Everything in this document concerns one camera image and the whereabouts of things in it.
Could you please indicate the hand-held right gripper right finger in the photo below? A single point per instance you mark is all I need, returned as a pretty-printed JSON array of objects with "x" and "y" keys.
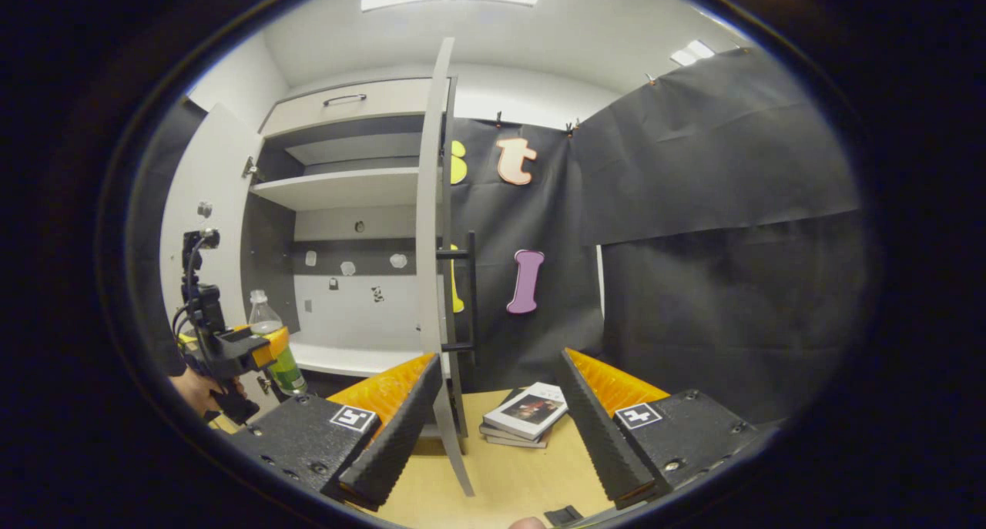
[{"x": 601, "y": 436}]

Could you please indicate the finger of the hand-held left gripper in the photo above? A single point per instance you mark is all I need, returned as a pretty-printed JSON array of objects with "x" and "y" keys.
[{"x": 269, "y": 348}]

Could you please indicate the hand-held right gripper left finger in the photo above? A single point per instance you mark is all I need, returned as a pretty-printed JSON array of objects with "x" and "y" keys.
[{"x": 400, "y": 436}]

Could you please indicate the clear bottle with green label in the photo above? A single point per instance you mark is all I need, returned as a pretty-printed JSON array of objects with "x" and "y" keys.
[{"x": 266, "y": 317}]

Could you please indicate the grey cabinet door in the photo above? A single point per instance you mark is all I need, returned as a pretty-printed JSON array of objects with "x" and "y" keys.
[
  {"x": 208, "y": 175},
  {"x": 430, "y": 205}
]

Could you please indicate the grey cabinet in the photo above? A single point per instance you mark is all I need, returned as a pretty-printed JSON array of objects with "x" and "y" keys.
[{"x": 347, "y": 190}]

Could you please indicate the white cover book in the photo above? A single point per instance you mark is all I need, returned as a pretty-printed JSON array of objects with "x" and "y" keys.
[{"x": 528, "y": 410}]

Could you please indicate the small black object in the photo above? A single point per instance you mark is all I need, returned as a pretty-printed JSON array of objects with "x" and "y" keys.
[{"x": 562, "y": 515}]

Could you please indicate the black backdrop cloth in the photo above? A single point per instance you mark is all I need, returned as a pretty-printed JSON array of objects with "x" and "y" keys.
[
  {"x": 693, "y": 167},
  {"x": 146, "y": 205}
]

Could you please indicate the small ceiling light panel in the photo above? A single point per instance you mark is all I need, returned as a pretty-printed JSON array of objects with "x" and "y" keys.
[{"x": 692, "y": 53}]

